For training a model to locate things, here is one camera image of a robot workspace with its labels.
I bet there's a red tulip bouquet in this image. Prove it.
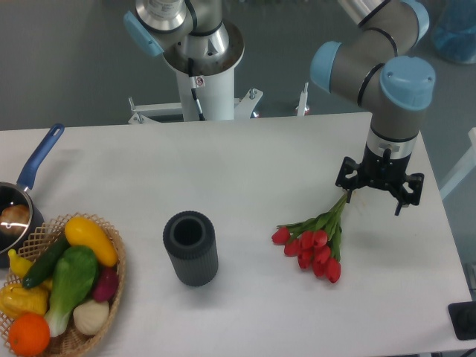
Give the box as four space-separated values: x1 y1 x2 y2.
271 195 347 283

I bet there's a black cable on pedestal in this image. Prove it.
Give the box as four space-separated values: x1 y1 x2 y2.
187 58 207 121

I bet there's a blue handled saucepan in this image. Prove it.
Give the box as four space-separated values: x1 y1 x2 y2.
1 123 65 268

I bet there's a yellow bell pepper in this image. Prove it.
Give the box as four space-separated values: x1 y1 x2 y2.
1 283 49 320

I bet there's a green cucumber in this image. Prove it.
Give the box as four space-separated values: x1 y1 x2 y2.
22 234 70 289

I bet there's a blue plastic container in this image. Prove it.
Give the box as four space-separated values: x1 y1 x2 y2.
431 0 475 65

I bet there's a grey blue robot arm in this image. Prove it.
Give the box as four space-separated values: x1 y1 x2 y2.
123 1 436 208

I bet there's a browned food piece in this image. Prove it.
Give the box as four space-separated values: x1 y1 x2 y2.
1 205 30 237

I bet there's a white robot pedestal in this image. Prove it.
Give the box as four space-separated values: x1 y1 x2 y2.
129 19 263 123

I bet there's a black device at edge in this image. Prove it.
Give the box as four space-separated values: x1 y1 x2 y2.
448 301 476 341

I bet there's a purple red radish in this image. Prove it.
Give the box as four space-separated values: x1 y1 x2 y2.
91 267 119 303

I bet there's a white frame at right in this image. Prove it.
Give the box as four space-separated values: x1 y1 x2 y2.
440 127 475 200

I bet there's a green bok choy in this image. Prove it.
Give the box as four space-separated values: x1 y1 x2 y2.
45 245 98 338

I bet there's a small yellow pepper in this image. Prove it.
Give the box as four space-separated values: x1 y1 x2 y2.
7 249 33 279

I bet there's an orange fruit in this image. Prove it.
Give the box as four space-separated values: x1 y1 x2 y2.
7 313 50 356

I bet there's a white garlic bulb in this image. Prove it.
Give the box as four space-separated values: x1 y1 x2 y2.
73 299 109 335

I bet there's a dark grey ribbed vase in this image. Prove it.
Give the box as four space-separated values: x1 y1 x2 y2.
163 210 219 287

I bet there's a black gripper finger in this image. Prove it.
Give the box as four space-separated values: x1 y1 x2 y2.
335 156 368 203
389 173 425 216

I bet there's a white bracket with bolt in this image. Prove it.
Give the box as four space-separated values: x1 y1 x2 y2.
296 82 310 116

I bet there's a yellow squash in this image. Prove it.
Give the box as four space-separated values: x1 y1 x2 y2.
64 216 118 268

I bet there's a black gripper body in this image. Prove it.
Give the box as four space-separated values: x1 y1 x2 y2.
357 145 411 191

